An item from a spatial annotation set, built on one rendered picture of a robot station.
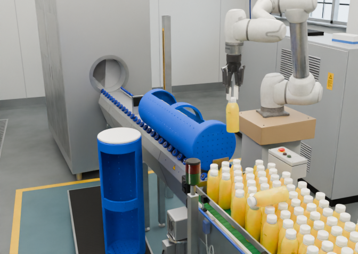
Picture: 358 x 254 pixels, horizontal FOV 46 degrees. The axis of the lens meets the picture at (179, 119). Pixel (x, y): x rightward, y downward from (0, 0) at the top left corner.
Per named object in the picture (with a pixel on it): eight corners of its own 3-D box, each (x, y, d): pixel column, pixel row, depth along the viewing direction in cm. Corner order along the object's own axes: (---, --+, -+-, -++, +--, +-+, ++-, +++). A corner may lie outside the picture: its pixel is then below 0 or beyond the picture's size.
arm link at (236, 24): (220, 42, 203) (246, 44, 197) (221, 9, 198) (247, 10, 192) (228, 39, 212) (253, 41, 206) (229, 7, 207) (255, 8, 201)
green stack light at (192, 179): (196, 177, 183) (196, 166, 182) (203, 183, 178) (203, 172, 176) (182, 180, 181) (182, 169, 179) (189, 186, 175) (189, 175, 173)
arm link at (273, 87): (264, 101, 295) (264, 70, 289) (290, 103, 286) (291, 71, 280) (257, 107, 281) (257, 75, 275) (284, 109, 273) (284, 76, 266)
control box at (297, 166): (282, 162, 236) (283, 145, 233) (306, 177, 219) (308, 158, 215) (267, 165, 232) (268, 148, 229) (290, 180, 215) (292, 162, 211)
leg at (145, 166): (148, 227, 354) (146, 158, 334) (151, 230, 349) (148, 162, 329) (141, 229, 352) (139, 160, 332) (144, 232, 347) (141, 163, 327)
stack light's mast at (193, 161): (196, 189, 185) (196, 156, 180) (202, 196, 180) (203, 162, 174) (182, 193, 182) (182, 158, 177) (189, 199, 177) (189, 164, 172)
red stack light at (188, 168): (196, 166, 182) (196, 158, 180) (203, 172, 176) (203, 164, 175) (182, 169, 179) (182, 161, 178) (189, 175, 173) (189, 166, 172)
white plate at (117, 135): (92, 130, 278) (93, 132, 278) (103, 145, 253) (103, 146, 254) (133, 125, 288) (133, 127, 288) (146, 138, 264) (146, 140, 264)
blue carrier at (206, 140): (173, 123, 319) (173, 87, 311) (235, 166, 244) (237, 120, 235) (138, 128, 308) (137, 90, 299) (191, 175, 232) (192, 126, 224)
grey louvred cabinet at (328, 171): (263, 128, 591) (270, 23, 546) (375, 199, 397) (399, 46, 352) (228, 132, 576) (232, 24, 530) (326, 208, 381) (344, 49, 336)
